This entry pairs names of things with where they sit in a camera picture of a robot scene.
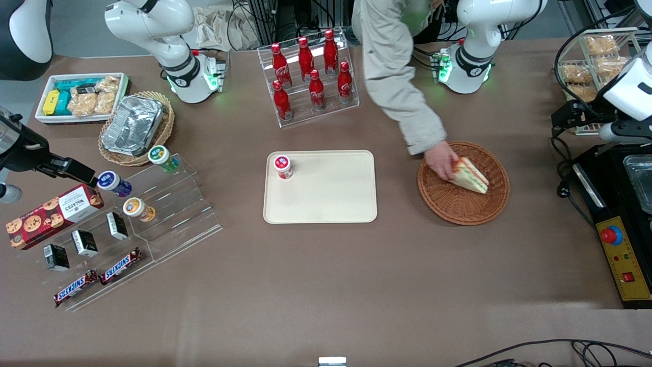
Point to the yellow small box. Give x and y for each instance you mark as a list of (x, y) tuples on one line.
[(51, 102)]

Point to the Snickers chocolate bar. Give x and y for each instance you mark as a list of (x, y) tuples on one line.
[(75, 288), (121, 266)]

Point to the yellow control panel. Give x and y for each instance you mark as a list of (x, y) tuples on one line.
[(629, 255)]

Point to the clear acrylic step stand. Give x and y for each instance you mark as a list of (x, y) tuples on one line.
[(102, 285), (183, 214)]

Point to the long teal box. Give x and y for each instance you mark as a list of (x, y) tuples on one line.
[(69, 84)]

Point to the clear bag of crackers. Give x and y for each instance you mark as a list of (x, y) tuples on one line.
[(109, 83), (82, 106), (106, 103)]

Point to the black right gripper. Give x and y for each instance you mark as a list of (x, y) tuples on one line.
[(25, 153)]

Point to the crumpled beige cloth bag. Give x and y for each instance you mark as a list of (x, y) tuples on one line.
[(219, 28)]

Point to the beige plastic tray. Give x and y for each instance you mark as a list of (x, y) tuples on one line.
[(326, 196)]

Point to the green-lid small cup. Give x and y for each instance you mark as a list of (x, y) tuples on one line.
[(162, 157)]

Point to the round brown wicker basket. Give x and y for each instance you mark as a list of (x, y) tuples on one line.
[(458, 206)]

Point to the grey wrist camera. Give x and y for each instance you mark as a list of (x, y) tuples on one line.
[(619, 132), (7, 193)]

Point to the oval light wicker basket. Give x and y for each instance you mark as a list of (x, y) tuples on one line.
[(165, 127)]

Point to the triangular sandwich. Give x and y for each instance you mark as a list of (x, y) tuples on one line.
[(471, 178)]

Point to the orange-lid small cup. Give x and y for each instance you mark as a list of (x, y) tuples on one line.
[(137, 209)]

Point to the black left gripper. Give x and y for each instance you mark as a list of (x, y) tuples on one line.
[(571, 115)]

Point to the clear acrylic bottle rack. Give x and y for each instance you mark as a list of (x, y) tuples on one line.
[(351, 97)]

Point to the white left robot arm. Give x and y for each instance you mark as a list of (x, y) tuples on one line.
[(476, 30)]

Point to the short teal box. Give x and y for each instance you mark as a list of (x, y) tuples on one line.
[(63, 104)]

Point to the black machine housing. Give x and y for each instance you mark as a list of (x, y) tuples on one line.
[(608, 193)]

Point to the red-lid small cup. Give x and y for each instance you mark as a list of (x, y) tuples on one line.
[(283, 167)]

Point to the purple-lid small cup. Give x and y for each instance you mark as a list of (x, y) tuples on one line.
[(113, 183)]

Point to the steel pan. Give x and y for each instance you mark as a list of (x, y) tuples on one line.
[(641, 181)]

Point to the beige-sleeved person arm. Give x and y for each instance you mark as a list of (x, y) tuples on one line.
[(407, 97)]

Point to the white rectangular bin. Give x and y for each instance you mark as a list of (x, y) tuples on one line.
[(46, 118)]

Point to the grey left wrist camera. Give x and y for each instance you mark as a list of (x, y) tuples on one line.
[(619, 132)]

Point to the small black white carton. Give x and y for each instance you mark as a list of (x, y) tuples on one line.
[(84, 243), (117, 226), (56, 257)]

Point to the small black packet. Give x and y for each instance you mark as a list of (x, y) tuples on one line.
[(86, 89)]

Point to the red emergency stop button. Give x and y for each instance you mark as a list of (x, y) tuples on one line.
[(611, 234)]

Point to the red cola bottle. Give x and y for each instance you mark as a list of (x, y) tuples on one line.
[(317, 92), (281, 102), (279, 66), (345, 84), (330, 53), (305, 60)]

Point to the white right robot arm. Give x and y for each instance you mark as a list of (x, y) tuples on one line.
[(163, 41)]

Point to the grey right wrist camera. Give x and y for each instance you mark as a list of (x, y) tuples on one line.
[(7, 193)]

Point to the red Walkers cookie box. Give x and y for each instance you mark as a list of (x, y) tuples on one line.
[(51, 216)]

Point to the aluminium foil tray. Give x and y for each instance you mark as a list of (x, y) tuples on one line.
[(131, 125)]

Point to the person's bare hand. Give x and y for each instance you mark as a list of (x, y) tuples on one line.
[(440, 160)]

